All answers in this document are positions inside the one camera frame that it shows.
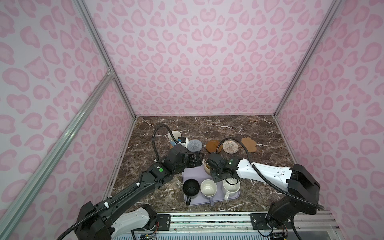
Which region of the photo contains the beige tan mug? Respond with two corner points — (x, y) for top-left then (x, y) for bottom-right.
(204, 163), (211, 176)

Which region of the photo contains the light blue woven coaster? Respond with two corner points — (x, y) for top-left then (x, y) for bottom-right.
(187, 140), (203, 153)

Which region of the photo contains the white cream mug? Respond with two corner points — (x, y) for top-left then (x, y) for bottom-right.
(222, 178), (241, 201)

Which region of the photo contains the white mug grey handle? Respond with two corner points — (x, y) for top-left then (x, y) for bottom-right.
(200, 179), (218, 206)

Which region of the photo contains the light blue mug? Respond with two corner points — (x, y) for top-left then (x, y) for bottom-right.
(168, 131), (182, 147)

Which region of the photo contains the multicolour zigzag woven coaster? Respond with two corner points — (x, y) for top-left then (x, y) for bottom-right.
(223, 140), (239, 154)

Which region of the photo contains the brown round wooden coaster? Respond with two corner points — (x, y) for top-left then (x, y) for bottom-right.
(206, 140), (220, 153)

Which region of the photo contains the black mug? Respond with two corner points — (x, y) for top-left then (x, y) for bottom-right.
(183, 179), (200, 206)

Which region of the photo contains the cork flower-shaped coaster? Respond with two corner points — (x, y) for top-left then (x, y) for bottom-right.
(241, 137), (257, 153)

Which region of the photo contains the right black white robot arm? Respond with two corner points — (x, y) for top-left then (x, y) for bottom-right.
(207, 153), (324, 229)

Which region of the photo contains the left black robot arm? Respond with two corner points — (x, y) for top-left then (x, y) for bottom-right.
(70, 145), (204, 240)

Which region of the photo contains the lavender rectangular tray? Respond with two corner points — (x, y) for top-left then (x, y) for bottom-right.
(183, 166), (225, 206)

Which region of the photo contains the left diagonal aluminium beam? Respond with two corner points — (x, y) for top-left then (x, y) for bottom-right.
(1, 73), (116, 240)

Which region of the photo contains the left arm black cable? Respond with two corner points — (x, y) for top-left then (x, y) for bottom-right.
(151, 124), (178, 163)

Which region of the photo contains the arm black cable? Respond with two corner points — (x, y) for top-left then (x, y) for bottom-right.
(151, 124), (178, 163)
(215, 137), (325, 210)

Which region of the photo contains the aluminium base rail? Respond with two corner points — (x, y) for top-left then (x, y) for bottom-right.
(82, 211), (343, 240)

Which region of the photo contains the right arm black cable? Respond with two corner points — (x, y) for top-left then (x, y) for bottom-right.
(215, 137), (325, 210)

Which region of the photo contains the left rear aluminium post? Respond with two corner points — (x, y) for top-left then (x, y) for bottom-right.
(73, 0), (137, 120)

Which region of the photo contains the aluminium corner frame post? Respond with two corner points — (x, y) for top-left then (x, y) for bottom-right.
(274, 0), (344, 119)

